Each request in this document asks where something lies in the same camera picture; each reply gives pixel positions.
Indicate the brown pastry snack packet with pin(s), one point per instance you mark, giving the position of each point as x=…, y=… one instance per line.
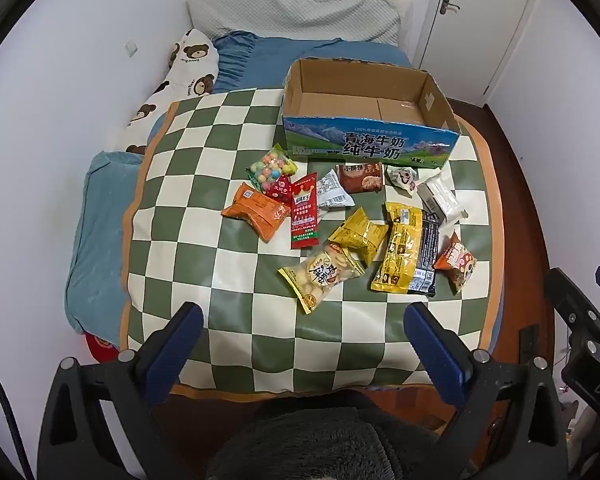
x=360, y=177

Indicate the colourful candy ball bag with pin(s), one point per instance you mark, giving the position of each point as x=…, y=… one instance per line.
x=265, y=170

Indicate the bear print pillow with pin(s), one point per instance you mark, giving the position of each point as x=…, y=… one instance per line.
x=190, y=67

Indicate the printed blue cardboard box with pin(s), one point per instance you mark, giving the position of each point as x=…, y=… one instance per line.
x=370, y=142

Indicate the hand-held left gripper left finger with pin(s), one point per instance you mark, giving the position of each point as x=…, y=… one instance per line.
x=175, y=350

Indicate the grey white snack packet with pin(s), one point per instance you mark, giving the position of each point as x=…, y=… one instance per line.
x=332, y=191

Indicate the large yellow black snack packet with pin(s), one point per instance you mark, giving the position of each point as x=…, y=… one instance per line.
x=402, y=250

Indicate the white wall socket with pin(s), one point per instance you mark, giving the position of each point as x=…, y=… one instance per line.
x=131, y=48

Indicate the orange panda print snack packet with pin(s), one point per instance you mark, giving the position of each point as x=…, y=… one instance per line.
x=455, y=262

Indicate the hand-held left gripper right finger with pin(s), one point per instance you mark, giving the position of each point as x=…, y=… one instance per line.
x=437, y=355

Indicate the white snack packet dark print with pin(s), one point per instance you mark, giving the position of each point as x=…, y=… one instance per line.
x=401, y=178

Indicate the small yellow snack packet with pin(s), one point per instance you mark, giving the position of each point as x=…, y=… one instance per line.
x=357, y=235

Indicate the small red snack packet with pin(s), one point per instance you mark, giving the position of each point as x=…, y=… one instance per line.
x=282, y=191

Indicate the clear round biscuit packet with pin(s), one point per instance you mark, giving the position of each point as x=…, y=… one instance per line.
x=320, y=275

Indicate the green white checkered mat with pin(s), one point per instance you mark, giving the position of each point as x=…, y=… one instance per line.
x=205, y=240

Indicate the long red snack packet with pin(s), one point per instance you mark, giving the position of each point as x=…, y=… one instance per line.
x=302, y=215

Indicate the white door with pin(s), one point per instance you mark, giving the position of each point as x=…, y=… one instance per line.
x=472, y=30

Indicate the white silver snack packet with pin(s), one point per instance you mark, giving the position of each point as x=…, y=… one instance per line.
x=442, y=197

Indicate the white textured pillow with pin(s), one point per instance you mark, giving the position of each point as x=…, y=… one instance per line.
x=290, y=15

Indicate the red cloth item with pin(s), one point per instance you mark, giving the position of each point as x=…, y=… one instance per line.
x=100, y=349

